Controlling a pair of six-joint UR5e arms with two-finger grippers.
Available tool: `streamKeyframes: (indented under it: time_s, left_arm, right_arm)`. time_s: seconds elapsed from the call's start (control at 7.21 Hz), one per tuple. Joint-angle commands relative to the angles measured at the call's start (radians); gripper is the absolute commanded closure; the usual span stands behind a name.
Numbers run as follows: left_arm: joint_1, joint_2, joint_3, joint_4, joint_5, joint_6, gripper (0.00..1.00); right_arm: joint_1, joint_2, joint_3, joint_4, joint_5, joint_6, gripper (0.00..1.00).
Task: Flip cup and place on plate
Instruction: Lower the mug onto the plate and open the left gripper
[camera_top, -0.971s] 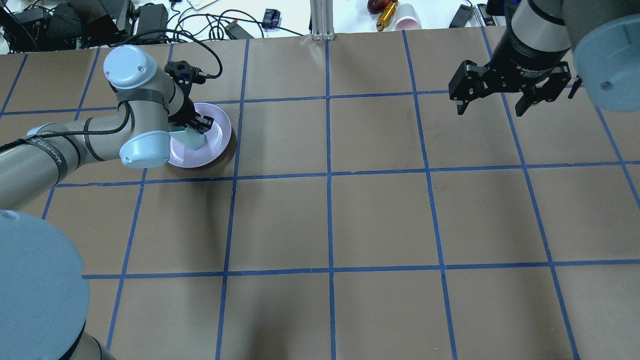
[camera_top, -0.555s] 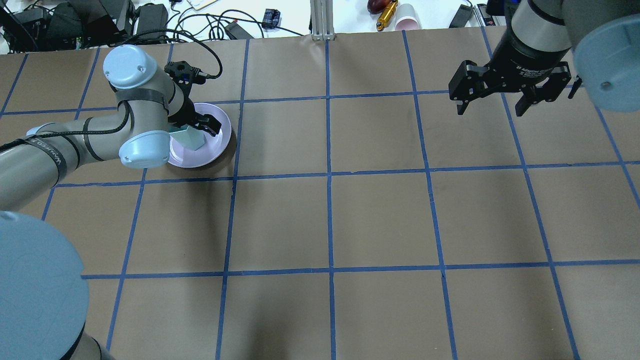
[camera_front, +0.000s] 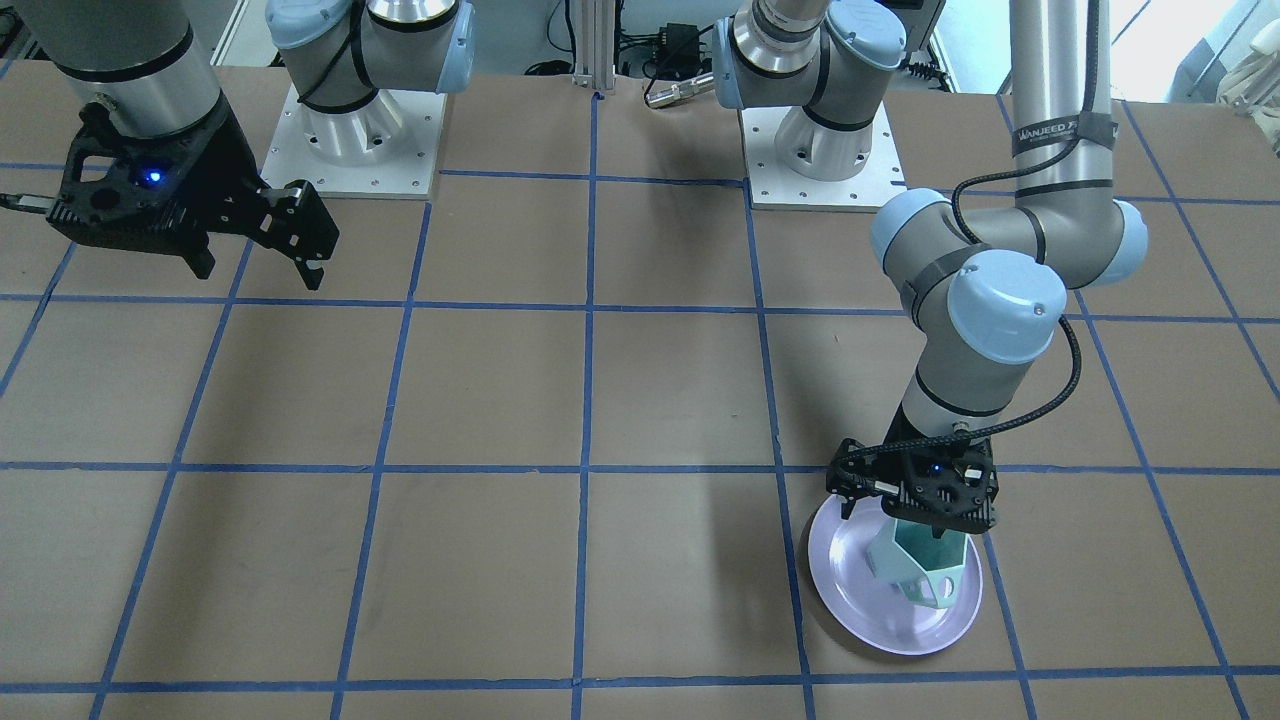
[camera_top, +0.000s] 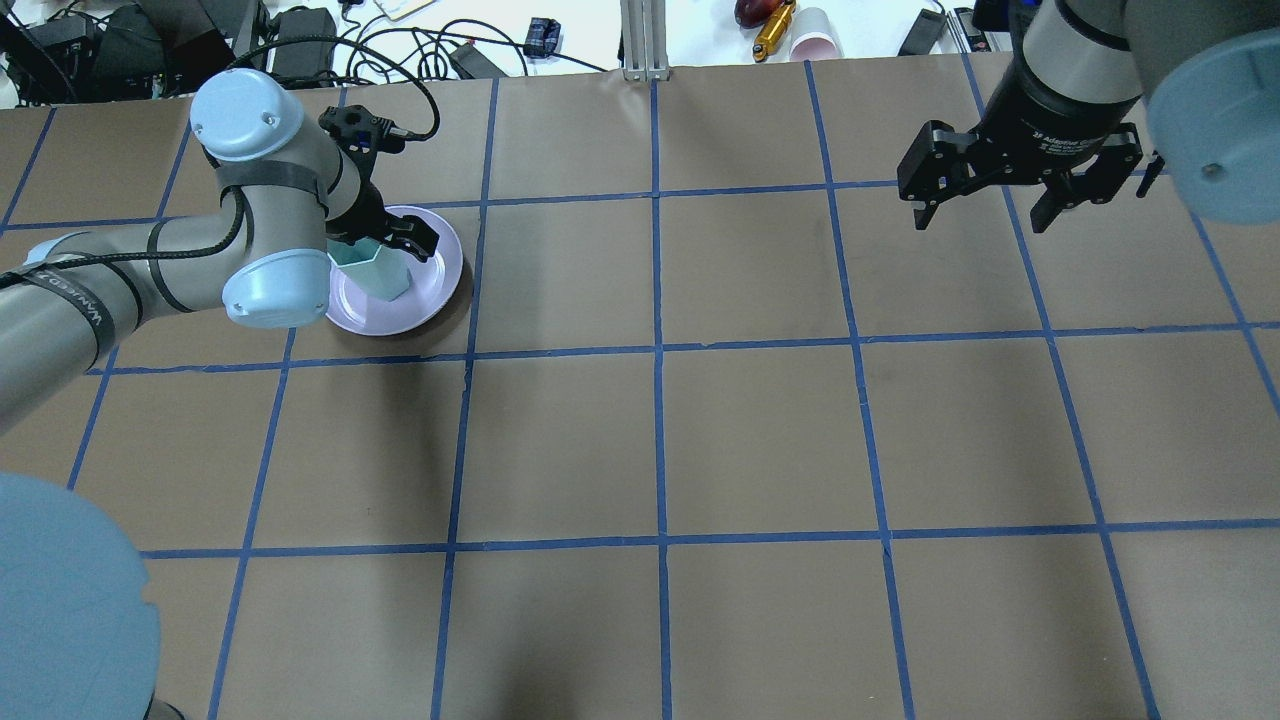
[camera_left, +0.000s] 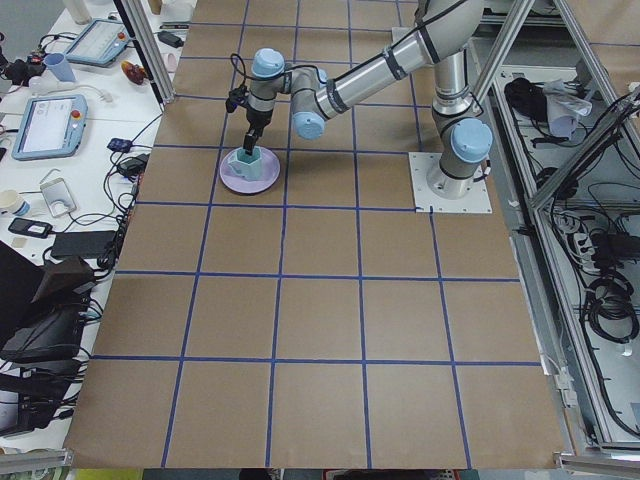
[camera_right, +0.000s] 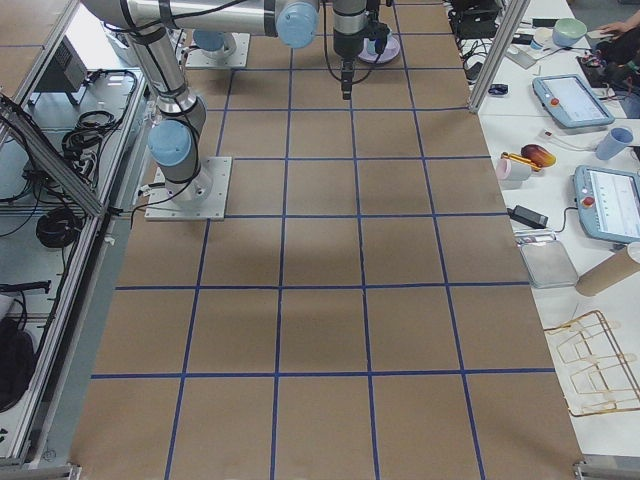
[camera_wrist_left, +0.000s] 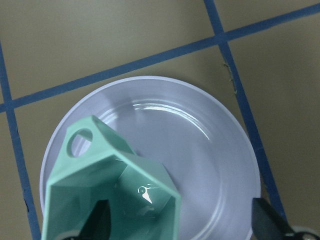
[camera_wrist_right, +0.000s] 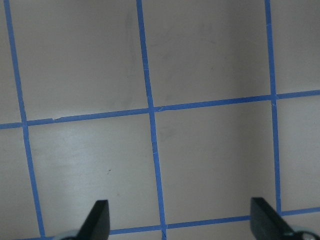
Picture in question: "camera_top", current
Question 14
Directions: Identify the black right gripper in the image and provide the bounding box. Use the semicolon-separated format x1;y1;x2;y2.
897;95;1144;233

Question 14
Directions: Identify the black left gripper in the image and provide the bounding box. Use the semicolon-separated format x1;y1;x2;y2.
317;105;440;263

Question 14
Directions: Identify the light teal faceted cup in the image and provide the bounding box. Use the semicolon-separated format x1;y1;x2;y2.
326;237;412;302

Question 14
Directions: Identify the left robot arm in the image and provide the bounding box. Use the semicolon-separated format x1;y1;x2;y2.
1;68;442;719

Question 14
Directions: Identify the lavender plate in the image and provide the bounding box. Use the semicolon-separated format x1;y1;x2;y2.
326;205;465;337

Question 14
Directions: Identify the pink paper cup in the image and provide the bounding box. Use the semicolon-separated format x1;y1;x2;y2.
787;6;844;61

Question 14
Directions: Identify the black power brick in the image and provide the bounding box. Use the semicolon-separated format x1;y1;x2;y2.
897;9;947;56

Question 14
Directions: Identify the small blue black device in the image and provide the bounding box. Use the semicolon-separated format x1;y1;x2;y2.
521;17;562;60

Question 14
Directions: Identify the red glossy object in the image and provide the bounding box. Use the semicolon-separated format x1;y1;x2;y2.
733;0;783;29

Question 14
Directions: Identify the black electronics pile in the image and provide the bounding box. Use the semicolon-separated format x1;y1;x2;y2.
3;1;337;106

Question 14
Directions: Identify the aluminium frame post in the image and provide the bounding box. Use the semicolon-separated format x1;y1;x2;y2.
620;0;671;82

